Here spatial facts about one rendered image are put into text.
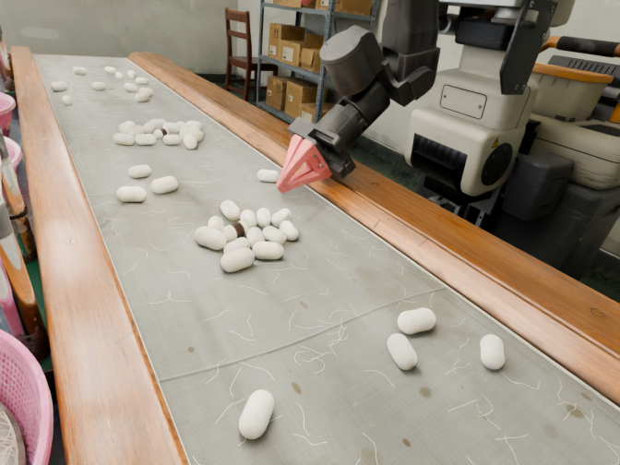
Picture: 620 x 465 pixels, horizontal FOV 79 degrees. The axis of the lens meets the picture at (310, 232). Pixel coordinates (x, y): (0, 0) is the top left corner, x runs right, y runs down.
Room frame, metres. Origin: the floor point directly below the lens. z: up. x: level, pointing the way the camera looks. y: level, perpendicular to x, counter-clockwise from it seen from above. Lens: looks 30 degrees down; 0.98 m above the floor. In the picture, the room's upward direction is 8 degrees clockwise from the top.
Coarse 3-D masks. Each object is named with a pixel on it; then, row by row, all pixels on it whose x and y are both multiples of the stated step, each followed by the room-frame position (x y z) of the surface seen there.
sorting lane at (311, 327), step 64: (64, 64) 1.26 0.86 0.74; (128, 64) 1.41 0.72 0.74; (64, 128) 0.66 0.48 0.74; (192, 192) 0.48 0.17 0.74; (256, 192) 0.51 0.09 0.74; (128, 256) 0.31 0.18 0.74; (192, 256) 0.32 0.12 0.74; (320, 256) 0.36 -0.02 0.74; (384, 256) 0.38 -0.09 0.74; (192, 320) 0.23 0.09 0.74; (256, 320) 0.24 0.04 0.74; (320, 320) 0.26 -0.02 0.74; (384, 320) 0.27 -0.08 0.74; (448, 320) 0.28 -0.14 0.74; (192, 384) 0.17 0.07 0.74; (256, 384) 0.18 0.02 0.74; (320, 384) 0.19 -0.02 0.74; (384, 384) 0.20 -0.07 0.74; (448, 384) 0.20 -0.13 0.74; (512, 384) 0.21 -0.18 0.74; (576, 384) 0.22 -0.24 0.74; (192, 448) 0.13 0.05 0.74; (256, 448) 0.13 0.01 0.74; (320, 448) 0.14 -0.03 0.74; (384, 448) 0.14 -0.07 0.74; (448, 448) 0.15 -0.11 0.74; (512, 448) 0.16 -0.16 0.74; (576, 448) 0.16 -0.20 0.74
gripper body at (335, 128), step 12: (336, 108) 0.54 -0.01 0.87; (348, 108) 0.54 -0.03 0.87; (300, 120) 0.55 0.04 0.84; (324, 120) 0.53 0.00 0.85; (336, 120) 0.53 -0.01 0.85; (348, 120) 0.53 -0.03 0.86; (360, 120) 0.54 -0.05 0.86; (324, 132) 0.50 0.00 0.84; (336, 132) 0.52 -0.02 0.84; (348, 132) 0.52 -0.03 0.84; (360, 132) 0.54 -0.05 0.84; (324, 144) 0.52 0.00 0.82; (336, 144) 0.48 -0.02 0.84; (348, 144) 0.53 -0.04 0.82; (348, 156) 0.50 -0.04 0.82; (348, 168) 0.50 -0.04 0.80
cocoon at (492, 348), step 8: (488, 336) 0.25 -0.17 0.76; (496, 336) 0.25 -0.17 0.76; (480, 344) 0.24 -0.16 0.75; (488, 344) 0.24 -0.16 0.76; (496, 344) 0.24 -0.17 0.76; (488, 352) 0.23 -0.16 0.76; (496, 352) 0.23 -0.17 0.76; (488, 360) 0.22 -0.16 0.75; (496, 360) 0.22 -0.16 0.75; (504, 360) 0.22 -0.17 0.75; (496, 368) 0.22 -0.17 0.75
